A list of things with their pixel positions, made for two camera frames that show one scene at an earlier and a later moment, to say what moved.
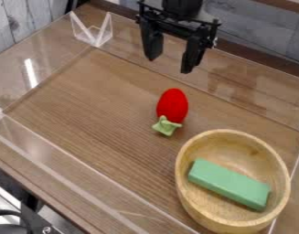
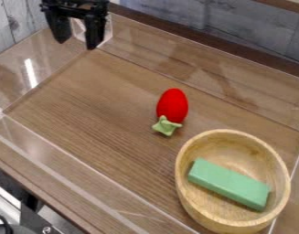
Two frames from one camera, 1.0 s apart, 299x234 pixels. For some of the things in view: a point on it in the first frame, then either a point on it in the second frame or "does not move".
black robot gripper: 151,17 → 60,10
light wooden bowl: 233,181 does not move
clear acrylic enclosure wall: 122,147 does not move
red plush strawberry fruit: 172,106 does not move
